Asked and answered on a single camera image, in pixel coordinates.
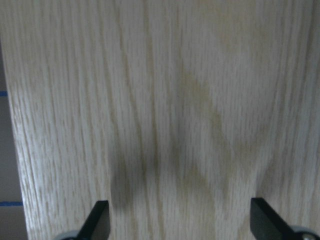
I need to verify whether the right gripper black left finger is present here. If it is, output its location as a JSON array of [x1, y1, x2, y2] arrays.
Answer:
[[76, 200, 111, 240]]

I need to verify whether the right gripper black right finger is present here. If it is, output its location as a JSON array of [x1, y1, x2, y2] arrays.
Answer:
[[250, 197, 297, 240]]

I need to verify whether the light wooden drawer cabinet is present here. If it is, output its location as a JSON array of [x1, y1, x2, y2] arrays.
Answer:
[[0, 0, 320, 240]]

